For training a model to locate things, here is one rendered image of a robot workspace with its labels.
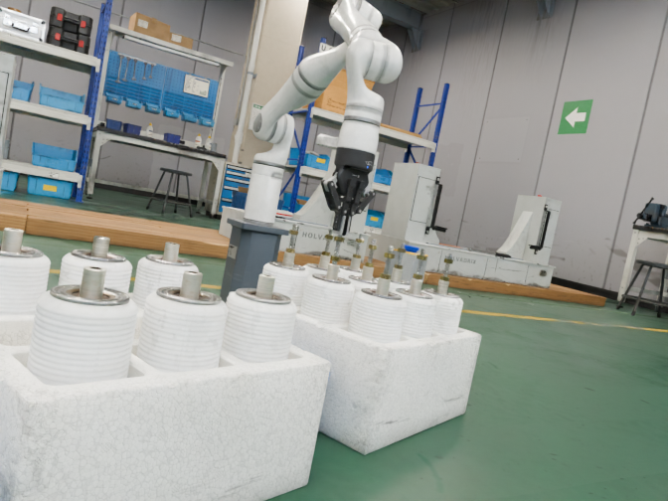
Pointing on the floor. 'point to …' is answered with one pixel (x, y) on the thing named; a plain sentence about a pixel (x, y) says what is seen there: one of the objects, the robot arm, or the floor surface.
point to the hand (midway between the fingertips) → (341, 225)
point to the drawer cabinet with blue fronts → (236, 177)
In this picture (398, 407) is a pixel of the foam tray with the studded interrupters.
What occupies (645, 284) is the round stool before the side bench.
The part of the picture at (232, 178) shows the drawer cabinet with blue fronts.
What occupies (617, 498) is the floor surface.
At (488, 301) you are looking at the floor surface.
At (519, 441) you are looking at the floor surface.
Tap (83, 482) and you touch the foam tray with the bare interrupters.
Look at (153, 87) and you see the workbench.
